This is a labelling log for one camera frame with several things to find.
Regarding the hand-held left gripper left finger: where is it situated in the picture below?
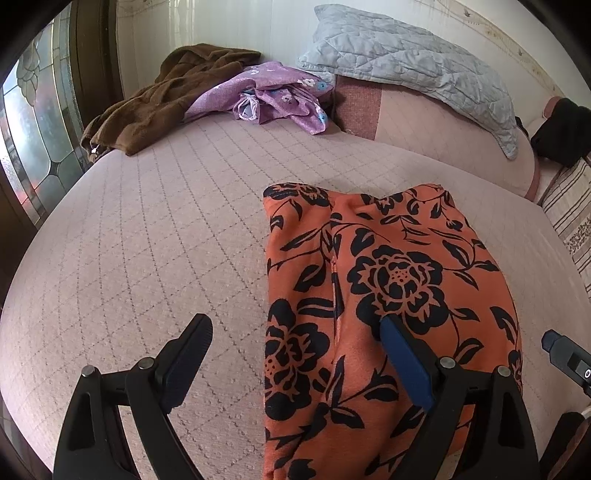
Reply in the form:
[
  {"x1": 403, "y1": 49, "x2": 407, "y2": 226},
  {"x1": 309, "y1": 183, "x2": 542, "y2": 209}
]
[{"x1": 53, "y1": 314, "x2": 214, "y2": 480}]

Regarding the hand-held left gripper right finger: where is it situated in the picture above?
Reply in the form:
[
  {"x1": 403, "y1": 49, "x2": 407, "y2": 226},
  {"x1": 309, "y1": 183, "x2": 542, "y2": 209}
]
[{"x1": 379, "y1": 314, "x2": 541, "y2": 480}]

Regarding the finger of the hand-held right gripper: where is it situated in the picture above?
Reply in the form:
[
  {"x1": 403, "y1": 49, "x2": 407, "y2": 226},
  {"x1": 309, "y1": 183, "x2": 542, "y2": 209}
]
[{"x1": 541, "y1": 329, "x2": 591, "y2": 398}]

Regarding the orange black floral garment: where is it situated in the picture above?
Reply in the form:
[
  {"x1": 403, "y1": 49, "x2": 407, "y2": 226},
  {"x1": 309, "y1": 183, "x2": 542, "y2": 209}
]
[{"x1": 261, "y1": 182, "x2": 525, "y2": 480}]

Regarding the pink quilted bed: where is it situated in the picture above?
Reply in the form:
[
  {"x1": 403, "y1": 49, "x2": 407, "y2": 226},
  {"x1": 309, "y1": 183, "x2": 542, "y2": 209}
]
[{"x1": 0, "y1": 115, "x2": 591, "y2": 480}]

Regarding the striped floral cushion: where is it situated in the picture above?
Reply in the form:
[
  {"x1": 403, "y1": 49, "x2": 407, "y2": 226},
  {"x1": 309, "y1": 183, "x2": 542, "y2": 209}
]
[{"x1": 541, "y1": 156, "x2": 591, "y2": 302}]

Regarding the pink bolster cushion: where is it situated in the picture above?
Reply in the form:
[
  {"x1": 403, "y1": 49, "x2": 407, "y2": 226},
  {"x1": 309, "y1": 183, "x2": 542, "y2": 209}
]
[{"x1": 335, "y1": 74, "x2": 541, "y2": 200}]

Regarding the brown blanket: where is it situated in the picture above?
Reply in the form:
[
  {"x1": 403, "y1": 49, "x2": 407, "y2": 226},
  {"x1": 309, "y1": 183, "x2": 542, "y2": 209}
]
[{"x1": 81, "y1": 44, "x2": 262, "y2": 157}]

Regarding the brown stained glass door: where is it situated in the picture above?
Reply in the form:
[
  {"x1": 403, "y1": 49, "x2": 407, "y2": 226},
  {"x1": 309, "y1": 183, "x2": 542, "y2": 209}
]
[{"x1": 0, "y1": 0, "x2": 122, "y2": 324}]

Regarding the purple floral cloth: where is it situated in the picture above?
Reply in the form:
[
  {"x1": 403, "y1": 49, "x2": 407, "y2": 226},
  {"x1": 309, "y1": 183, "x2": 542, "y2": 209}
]
[{"x1": 184, "y1": 61, "x2": 337, "y2": 136}]

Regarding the grey quilted pillow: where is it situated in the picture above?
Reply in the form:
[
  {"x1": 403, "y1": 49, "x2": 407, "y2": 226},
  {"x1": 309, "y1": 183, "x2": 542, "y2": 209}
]
[{"x1": 296, "y1": 4, "x2": 520, "y2": 160}]

